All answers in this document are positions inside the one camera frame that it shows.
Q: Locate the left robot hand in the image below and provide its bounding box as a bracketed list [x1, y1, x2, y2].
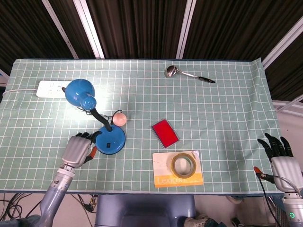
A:
[61, 131, 102, 169]

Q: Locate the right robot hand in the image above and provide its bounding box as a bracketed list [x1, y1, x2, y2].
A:
[253, 132, 303, 192]

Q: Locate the blue desk lamp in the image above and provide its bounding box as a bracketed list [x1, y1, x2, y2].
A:
[64, 79, 127, 156]

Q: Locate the white power strip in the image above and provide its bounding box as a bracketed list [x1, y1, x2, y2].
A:
[36, 80, 71, 99]

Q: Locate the peach coloured ball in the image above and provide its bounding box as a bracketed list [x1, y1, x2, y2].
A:
[112, 113, 127, 127]

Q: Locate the white yellow Lexicon book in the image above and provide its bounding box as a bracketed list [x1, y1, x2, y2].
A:
[152, 149, 204, 189]

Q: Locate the blue grey robot torso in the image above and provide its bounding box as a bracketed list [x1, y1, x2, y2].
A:
[94, 194, 196, 227]

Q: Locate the green grid tablecloth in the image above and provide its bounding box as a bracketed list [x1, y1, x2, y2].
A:
[0, 58, 288, 196]

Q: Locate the red ink stamp pad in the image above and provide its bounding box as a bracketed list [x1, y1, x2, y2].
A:
[151, 119, 180, 149]

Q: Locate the clear packing tape roll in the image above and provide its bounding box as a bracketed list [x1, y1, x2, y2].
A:
[171, 153, 197, 179]

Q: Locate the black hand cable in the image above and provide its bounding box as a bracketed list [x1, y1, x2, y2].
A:
[258, 175, 281, 227]

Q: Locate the black lamp cord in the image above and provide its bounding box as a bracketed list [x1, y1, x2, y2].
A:
[61, 86, 124, 125]

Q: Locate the thin white cable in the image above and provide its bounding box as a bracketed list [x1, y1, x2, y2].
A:
[1, 88, 38, 96]

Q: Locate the black floor cable bundle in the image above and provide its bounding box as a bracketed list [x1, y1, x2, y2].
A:
[0, 192, 33, 221]

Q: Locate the white frame post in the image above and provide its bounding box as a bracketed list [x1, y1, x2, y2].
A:
[261, 16, 303, 70]
[42, 0, 79, 59]
[72, 0, 105, 59]
[176, 0, 197, 59]

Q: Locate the steel ladle black handle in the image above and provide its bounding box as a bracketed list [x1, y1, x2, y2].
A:
[164, 65, 216, 84]

